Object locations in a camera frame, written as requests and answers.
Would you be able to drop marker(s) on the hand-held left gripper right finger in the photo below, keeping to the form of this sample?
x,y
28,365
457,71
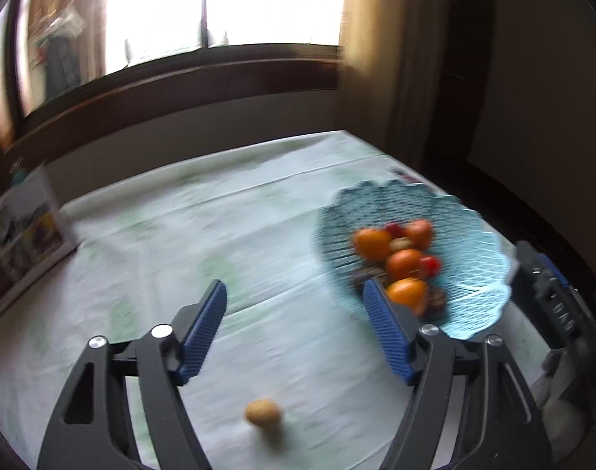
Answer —
x,y
386,333

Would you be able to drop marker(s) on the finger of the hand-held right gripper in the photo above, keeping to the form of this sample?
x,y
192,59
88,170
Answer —
x,y
552,268

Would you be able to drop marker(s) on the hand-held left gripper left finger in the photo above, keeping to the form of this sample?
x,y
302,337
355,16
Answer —
x,y
204,333

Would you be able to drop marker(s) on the small tangerine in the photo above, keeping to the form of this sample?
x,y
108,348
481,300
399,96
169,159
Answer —
x,y
405,264
409,294

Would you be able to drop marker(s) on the dark brown avocado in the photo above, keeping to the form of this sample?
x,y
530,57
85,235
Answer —
x,y
436,298

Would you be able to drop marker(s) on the light blue lattice plastic basket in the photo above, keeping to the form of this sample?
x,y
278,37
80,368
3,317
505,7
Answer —
x,y
474,274

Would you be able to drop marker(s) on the small red cherry tomato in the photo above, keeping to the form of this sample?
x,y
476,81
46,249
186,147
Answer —
x,y
431,265

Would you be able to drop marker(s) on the large orange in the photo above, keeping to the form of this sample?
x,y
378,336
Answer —
x,y
372,244

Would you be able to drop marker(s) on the pale yellow pear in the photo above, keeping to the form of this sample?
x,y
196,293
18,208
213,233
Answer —
x,y
400,244

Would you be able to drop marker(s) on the brown kiwi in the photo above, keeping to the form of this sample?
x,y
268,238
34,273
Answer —
x,y
263,412

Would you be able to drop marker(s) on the reddish orange persimmon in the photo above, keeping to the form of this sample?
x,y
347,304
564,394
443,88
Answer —
x,y
419,233

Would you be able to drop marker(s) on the desk photo calendar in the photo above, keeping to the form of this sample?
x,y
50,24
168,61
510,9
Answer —
x,y
23,235

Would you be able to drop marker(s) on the beige curtain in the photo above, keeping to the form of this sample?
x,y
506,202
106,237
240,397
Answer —
x,y
391,58

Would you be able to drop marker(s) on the dark wooden window frame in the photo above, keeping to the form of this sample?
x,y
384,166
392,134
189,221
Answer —
x,y
180,83

